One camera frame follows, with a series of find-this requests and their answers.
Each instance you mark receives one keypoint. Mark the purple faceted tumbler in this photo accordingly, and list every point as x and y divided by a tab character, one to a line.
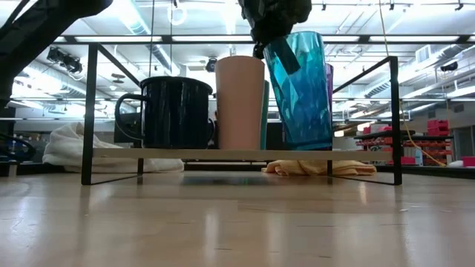
329	92

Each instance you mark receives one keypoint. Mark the blue faceted tumbler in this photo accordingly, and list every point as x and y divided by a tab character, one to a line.
308	111

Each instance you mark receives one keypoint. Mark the orange plastic cup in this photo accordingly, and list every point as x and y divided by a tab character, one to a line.
239	107

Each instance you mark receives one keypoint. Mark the teal plastic cup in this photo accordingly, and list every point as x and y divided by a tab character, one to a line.
264	118

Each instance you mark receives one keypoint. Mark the large black speckled mug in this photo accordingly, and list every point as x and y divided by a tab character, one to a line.
174	115

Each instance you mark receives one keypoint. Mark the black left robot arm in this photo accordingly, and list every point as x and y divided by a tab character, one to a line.
33	33

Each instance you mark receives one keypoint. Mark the black round ceiling device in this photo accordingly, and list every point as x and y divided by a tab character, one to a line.
211	65

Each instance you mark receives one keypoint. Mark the orange towel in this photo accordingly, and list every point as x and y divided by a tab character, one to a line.
315	167

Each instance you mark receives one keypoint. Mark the red parts bin rack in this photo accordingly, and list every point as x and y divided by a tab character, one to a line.
438	127

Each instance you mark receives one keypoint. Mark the light blue bottle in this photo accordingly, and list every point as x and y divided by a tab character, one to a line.
419	157

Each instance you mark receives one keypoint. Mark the red plastic bin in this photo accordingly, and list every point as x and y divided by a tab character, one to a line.
468	161

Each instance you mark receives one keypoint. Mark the white towel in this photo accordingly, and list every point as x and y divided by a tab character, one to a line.
67	148

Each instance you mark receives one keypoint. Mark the wooden shelf black metal frame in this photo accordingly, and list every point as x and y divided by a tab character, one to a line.
222	154

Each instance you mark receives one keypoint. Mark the black ceiling camera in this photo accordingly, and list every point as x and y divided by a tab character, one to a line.
449	66

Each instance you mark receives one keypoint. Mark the black table frame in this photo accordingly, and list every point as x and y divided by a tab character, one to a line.
438	171

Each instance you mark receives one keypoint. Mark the black ceiling camera rig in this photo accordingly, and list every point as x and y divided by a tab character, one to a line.
70	65

